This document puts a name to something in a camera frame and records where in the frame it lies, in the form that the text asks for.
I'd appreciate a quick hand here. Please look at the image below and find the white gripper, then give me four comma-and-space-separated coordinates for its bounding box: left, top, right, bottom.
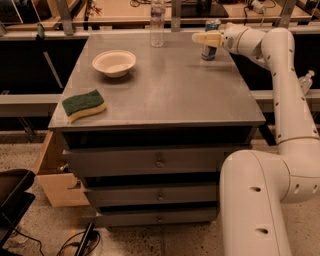
192, 23, 248, 54

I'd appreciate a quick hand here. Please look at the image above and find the blue silver redbull can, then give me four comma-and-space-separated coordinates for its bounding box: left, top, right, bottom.
201, 19, 221, 61

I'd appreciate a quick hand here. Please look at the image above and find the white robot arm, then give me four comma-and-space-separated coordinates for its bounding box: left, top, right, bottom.
192, 24, 320, 256

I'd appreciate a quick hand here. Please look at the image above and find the green yellow sponge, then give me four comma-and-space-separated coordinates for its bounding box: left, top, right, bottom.
62, 90, 106, 123

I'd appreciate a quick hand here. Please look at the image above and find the clear plastic water bottle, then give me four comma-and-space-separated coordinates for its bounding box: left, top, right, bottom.
150, 0, 166, 48

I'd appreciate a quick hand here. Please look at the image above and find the white paper bowl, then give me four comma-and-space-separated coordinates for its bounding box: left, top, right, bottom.
92, 50, 136, 78

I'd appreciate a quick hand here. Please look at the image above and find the grey drawer cabinet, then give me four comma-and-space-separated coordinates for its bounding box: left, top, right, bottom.
49, 32, 265, 216

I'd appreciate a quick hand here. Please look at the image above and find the top grey drawer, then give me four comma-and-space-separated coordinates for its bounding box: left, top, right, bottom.
63, 145, 248, 178

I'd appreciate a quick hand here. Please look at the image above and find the grey drawer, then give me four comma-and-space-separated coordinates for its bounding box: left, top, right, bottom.
95, 206, 218, 228
84, 183, 218, 207
63, 145, 248, 178

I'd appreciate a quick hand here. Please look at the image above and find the middle grey drawer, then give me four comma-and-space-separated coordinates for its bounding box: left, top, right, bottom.
84, 183, 218, 207

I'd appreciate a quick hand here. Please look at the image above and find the bottom grey drawer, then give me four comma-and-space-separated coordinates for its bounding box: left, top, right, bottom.
95, 206, 218, 228

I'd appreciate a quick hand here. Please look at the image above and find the black floor bar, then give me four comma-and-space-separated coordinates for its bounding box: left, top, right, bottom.
74, 223, 95, 256

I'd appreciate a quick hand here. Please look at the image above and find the black floor cable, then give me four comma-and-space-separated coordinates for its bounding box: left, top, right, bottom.
13, 226, 102, 256

